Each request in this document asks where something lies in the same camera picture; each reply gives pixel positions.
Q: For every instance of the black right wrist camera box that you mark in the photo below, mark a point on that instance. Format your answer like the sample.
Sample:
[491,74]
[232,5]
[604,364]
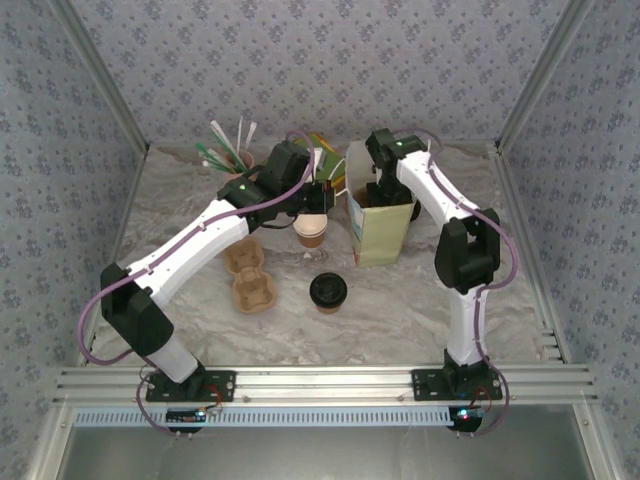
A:
[390,196]

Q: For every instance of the left aluminium frame post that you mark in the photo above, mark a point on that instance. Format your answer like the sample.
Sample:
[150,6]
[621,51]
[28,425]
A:
[100,75]

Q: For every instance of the right aluminium frame post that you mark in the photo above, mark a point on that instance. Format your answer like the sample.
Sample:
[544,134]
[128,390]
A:
[545,75]

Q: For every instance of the black plastic cup lid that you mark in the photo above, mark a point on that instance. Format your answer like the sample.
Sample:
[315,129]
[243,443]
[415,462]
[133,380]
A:
[416,210]
[328,290]

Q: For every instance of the left circuit board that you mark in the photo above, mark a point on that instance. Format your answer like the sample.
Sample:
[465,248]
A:
[185,416]

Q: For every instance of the empty brown paper cup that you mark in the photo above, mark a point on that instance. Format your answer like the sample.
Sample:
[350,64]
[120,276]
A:
[310,225]
[312,241]

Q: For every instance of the colourful paper napkin stack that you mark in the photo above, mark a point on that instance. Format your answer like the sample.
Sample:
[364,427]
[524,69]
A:
[324,142]

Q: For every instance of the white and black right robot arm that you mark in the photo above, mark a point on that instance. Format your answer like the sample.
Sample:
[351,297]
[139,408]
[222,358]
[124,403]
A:
[425,185]

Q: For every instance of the aluminium base beam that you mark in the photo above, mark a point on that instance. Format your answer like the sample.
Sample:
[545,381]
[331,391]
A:
[325,382]

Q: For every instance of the long white green-striped straw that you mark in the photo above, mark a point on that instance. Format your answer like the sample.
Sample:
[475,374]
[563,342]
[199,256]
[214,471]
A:
[222,137]

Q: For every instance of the circuit board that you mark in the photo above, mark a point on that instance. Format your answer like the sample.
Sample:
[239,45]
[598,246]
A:
[465,417]
[185,416]

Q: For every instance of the right circuit board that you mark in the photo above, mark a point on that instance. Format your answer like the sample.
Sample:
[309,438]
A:
[465,417]

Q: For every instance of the thin white wrapped straw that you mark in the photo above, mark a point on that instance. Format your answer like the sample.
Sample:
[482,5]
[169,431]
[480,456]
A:
[240,132]

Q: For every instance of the floral paper takeout bag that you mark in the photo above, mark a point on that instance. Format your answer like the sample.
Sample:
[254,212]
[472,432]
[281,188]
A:
[380,235]

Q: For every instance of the aluminium frame post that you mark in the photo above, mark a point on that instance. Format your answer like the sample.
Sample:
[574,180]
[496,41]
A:
[545,75]
[100,75]

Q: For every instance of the brown pulp cup carrier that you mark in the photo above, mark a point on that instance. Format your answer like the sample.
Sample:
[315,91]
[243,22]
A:
[250,295]

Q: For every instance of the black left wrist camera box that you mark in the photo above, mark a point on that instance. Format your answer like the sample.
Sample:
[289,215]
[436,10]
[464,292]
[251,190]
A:
[285,167]

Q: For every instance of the brown paper coffee cup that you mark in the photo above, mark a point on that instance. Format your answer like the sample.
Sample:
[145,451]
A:
[327,309]

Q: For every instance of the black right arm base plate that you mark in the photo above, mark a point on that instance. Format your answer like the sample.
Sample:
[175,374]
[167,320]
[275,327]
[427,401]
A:
[425,385]

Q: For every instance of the white-tipped green straw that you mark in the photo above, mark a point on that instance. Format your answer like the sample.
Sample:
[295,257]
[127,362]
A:
[212,166]

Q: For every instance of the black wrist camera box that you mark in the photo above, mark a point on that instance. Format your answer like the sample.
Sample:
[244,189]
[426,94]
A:
[390,196]
[285,167]

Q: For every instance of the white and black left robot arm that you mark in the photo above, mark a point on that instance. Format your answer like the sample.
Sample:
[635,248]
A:
[200,240]

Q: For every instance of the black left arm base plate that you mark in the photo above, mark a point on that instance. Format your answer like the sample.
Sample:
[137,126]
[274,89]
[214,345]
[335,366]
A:
[222,385]

